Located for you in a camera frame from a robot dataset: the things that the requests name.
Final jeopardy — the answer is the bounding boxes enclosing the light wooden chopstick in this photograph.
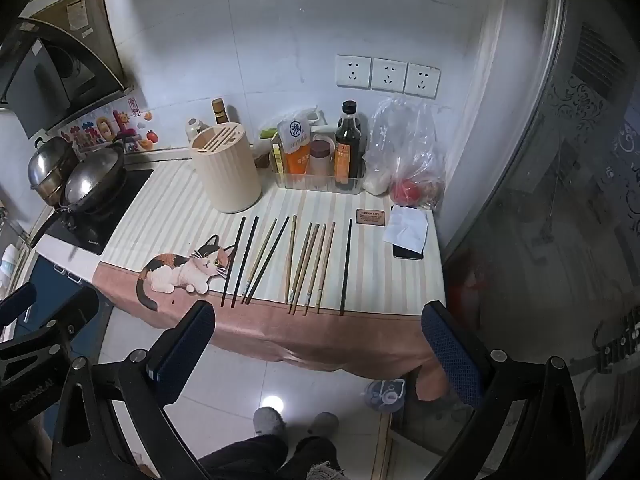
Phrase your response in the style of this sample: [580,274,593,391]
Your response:
[241,218,278,305]
[303,223,327,318]
[316,221,336,315]
[292,222,320,311]
[288,222,313,315]
[286,215,297,305]

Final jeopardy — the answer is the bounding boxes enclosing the cream ribbed utensil holder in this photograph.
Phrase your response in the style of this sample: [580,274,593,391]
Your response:
[192,122,264,214]

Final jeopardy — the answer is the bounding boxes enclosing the range hood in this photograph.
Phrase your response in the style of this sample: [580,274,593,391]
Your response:
[0,0,127,138]

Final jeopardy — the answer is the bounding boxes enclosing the striped cat print tablecloth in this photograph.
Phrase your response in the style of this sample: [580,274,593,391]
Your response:
[92,160,451,402]

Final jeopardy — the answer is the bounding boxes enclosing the dark chopstick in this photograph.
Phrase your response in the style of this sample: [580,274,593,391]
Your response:
[221,217,246,308]
[244,216,291,306]
[340,219,353,317]
[231,216,259,309]

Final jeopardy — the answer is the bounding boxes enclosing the person's legs in dark pants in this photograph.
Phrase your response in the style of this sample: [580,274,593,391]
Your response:
[199,434,343,480]

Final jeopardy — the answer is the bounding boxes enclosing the wok with steel lid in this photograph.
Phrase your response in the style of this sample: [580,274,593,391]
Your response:
[27,144,127,250]

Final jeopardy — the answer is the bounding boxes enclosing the white powder bag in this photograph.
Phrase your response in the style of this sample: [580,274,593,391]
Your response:
[363,167,392,196]

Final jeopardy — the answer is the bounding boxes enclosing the steel pot with lid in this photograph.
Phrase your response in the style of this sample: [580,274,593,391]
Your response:
[27,136,77,207]

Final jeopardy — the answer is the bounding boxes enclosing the dark sauce bottle orange label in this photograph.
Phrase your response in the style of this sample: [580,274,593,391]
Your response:
[333,101,364,192]

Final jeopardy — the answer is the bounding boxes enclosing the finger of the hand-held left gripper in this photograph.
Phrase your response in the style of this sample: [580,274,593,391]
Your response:
[0,284,37,317]
[0,289,100,381]

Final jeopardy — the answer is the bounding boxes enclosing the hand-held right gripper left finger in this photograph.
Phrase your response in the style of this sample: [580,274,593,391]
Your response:
[52,301,216,480]

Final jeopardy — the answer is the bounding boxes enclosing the patterned glass door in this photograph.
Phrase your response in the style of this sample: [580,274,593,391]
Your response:
[440,0,640,480]

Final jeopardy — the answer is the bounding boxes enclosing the clear plastic bag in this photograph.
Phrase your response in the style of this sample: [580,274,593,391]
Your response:
[366,97,447,212]

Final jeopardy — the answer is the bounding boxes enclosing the grey slipper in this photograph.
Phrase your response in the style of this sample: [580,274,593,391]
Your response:
[253,407,287,437]
[307,412,340,437]

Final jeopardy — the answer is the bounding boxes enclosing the smartphone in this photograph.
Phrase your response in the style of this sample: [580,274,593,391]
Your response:
[392,241,425,260]

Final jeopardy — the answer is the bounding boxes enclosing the white wall socket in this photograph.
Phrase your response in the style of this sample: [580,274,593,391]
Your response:
[370,58,407,92]
[335,54,372,89]
[404,63,441,99]

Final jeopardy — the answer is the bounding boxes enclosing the colourful wall stickers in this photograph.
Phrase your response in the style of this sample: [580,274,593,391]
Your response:
[60,100,161,154]

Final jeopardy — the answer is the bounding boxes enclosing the black cooktop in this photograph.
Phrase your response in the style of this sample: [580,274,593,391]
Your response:
[46,167,154,256]

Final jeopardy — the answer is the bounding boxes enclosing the jar with brown lid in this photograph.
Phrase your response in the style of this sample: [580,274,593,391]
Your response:
[308,139,335,177]

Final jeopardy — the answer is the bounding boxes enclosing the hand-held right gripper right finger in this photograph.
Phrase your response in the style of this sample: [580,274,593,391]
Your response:
[421,301,587,480]

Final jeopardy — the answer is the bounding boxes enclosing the white and orange seasoning bag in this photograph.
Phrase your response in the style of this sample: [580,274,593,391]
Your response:
[276,114,314,175]

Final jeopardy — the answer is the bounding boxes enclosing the blue cabinet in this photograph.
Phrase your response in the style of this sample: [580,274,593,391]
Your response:
[0,252,113,361]

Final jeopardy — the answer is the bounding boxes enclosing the clear plastic organizer tray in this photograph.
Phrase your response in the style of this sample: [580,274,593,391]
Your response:
[271,159,367,194]

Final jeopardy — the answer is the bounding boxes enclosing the red tomato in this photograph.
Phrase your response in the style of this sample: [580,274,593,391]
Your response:
[391,179,422,207]

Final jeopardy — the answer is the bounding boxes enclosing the small brown card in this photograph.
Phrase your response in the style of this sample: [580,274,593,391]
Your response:
[356,208,389,229]

